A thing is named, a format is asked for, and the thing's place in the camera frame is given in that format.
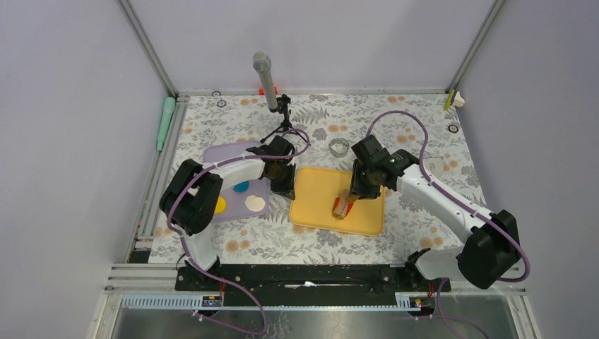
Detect yellow tray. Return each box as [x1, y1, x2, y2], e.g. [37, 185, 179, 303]
[289, 167, 385, 236]

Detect wooden dough roller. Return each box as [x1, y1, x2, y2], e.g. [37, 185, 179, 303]
[331, 189, 359, 220]

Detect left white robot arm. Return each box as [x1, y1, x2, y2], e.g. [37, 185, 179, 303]
[160, 136, 299, 290]

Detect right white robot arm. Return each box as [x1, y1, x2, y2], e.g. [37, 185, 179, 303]
[350, 135, 522, 291]

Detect flat white dough disc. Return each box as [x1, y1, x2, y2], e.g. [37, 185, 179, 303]
[244, 195, 266, 212]

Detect flat blue dough disc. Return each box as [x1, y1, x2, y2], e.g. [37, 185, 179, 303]
[233, 181, 250, 193]

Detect metal dough scraper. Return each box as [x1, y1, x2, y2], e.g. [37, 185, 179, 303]
[424, 157, 445, 178]

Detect flat yellow dough disc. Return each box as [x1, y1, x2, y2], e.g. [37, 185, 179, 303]
[214, 196, 227, 214]

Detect purple tray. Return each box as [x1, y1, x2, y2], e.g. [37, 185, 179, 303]
[203, 140, 270, 223]

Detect black mini tripod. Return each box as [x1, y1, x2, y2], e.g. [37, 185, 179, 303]
[259, 94, 309, 143]

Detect white corner clip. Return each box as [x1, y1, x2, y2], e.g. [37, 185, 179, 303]
[444, 89, 465, 110]

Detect grey microphone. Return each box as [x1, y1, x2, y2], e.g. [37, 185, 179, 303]
[252, 51, 278, 112]

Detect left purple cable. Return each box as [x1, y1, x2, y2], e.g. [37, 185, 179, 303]
[166, 128, 312, 337]

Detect purple cable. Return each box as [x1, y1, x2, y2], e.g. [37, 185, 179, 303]
[365, 110, 532, 339]
[166, 128, 312, 337]

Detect round metal cutter ring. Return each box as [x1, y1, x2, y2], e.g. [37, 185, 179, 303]
[328, 138, 350, 159]

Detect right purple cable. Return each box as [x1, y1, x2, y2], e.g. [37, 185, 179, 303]
[365, 110, 532, 339]

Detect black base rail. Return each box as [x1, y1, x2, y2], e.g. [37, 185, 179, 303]
[174, 263, 451, 307]

